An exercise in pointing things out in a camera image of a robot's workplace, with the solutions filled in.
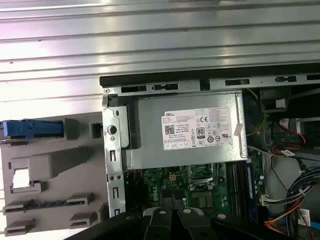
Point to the silver CPU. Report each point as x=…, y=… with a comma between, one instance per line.
x=21, y=178

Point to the black open PC case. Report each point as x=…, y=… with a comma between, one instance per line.
x=115, y=150

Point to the green motherboard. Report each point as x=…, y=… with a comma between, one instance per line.
x=155, y=180

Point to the dark RAM stick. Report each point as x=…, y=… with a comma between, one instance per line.
x=45, y=203

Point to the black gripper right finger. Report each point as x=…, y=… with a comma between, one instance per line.
x=190, y=225

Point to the golden chipset heat sink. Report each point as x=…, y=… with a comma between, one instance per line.
x=201, y=200

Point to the hard disk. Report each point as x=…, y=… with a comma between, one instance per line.
x=30, y=128

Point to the CPU socket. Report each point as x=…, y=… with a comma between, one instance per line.
x=201, y=175

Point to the blue RAM stick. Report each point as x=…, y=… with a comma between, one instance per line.
x=251, y=190

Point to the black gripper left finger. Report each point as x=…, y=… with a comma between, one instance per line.
x=160, y=225

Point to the grey parts rack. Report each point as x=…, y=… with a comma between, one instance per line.
x=62, y=175

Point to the grey power supply unit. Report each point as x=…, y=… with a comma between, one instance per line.
x=150, y=150

